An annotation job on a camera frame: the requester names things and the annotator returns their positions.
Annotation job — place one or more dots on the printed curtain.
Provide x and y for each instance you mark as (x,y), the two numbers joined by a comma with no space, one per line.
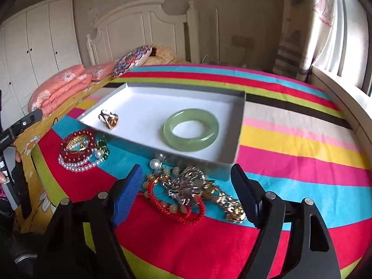
(319,20)

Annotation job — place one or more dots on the pink folded quilt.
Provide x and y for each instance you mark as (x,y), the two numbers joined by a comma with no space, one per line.
(64,90)

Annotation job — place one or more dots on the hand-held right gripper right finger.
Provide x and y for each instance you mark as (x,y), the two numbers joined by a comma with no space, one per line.
(244,191)

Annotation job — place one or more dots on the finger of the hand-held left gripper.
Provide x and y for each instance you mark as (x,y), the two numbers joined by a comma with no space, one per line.
(26,119)

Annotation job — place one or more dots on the yellow pillow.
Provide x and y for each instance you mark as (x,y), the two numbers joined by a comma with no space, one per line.
(165,55)

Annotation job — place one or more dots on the green jade bangle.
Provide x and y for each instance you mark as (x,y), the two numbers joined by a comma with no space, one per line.
(191,146)

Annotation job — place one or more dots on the wall socket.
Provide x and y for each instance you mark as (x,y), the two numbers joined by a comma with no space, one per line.
(242,42)

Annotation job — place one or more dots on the pink pillow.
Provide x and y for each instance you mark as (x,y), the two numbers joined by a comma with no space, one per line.
(101,69)

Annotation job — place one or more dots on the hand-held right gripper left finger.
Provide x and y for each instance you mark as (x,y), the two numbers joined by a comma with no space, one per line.
(129,191)

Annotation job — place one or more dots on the yellow floral bed sheet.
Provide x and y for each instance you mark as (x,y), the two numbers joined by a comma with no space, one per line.
(32,139)

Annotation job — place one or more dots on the white bed headboard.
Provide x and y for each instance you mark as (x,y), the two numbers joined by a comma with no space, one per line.
(139,26)

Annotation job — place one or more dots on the person's left hand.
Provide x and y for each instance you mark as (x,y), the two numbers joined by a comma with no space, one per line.
(18,157)

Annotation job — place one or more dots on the white pole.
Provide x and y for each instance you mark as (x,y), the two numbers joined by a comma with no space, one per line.
(217,35)

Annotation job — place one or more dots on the white window sill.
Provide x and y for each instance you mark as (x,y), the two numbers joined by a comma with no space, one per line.
(343,93)

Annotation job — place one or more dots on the round patterned cushion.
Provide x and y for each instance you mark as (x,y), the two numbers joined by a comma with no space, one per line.
(130,61)

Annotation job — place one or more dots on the large white pearl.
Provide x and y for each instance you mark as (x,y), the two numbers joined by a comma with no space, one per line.
(155,163)

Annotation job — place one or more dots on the colourful striped blanket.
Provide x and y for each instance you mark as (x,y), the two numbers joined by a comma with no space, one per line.
(290,151)

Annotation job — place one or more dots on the person's dark clothing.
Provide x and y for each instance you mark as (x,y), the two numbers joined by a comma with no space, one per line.
(20,252)

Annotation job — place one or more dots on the white wardrobe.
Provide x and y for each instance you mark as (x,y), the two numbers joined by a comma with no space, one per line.
(37,40)

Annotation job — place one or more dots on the white cardboard box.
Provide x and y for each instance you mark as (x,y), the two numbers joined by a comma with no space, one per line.
(139,107)

